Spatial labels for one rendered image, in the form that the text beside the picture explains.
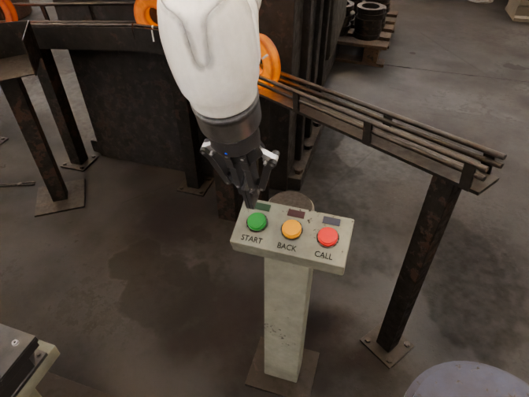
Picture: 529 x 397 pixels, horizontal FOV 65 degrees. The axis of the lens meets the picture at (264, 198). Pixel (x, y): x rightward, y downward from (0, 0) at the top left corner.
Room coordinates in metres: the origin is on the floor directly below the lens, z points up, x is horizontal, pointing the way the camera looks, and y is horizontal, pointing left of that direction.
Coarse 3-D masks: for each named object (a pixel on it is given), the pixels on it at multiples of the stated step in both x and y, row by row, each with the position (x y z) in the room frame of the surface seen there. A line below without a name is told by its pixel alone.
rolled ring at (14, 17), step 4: (0, 0) 1.68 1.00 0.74; (4, 0) 1.68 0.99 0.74; (8, 0) 1.69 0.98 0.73; (0, 4) 1.68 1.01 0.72; (4, 4) 1.67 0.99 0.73; (8, 4) 1.68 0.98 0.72; (12, 4) 1.70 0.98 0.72; (4, 8) 1.68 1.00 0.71; (8, 8) 1.67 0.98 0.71; (12, 8) 1.69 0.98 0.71; (4, 12) 1.68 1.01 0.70; (8, 12) 1.67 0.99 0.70; (12, 12) 1.68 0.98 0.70; (16, 12) 1.70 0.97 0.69; (8, 16) 1.67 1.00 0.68; (12, 16) 1.67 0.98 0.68; (16, 16) 1.69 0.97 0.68; (8, 20) 1.68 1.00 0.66; (12, 20) 1.67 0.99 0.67; (16, 20) 1.69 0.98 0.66
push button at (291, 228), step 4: (288, 220) 0.61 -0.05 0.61; (292, 220) 0.61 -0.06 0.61; (284, 224) 0.60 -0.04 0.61; (288, 224) 0.60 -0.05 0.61; (292, 224) 0.60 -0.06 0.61; (296, 224) 0.60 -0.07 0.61; (300, 224) 0.60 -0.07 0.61; (284, 228) 0.59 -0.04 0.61; (288, 228) 0.59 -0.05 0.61; (292, 228) 0.59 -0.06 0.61; (296, 228) 0.59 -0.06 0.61; (300, 228) 0.59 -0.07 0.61; (284, 232) 0.59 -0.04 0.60; (288, 232) 0.58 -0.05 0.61; (292, 232) 0.58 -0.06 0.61; (296, 232) 0.58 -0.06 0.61; (300, 232) 0.59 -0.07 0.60; (288, 236) 0.58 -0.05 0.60; (292, 236) 0.58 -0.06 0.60; (296, 236) 0.58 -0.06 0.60
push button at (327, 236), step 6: (324, 228) 0.59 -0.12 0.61; (330, 228) 0.59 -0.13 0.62; (318, 234) 0.58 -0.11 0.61; (324, 234) 0.58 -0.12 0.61; (330, 234) 0.58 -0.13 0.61; (336, 234) 0.58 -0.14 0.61; (324, 240) 0.56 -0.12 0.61; (330, 240) 0.56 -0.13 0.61; (336, 240) 0.56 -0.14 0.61; (330, 246) 0.56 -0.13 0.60
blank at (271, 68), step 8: (264, 40) 1.17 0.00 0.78; (264, 48) 1.15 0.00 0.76; (272, 48) 1.15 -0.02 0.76; (264, 56) 1.15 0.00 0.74; (272, 56) 1.13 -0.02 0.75; (264, 64) 1.15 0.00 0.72; (272, 64) 1.12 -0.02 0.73; (264, 72) 1.15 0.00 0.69; (272, 72) 1.12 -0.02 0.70; (264, 88) 1.15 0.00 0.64
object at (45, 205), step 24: (0, 24) 1.48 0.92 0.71; (24, 24) 1.51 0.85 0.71; (0, 48) 1.47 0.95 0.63; (24, 48) 1.32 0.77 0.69; (0, 72) 1.35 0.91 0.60; (24, 72) 1.33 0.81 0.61; (24, 96) 1.37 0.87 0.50; (24, 120) 1.36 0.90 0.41; (48, 144) 1.41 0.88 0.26; (48, 168) 1.36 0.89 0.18; (48, 192) 1.41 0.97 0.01; (72, 192) 1.41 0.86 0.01
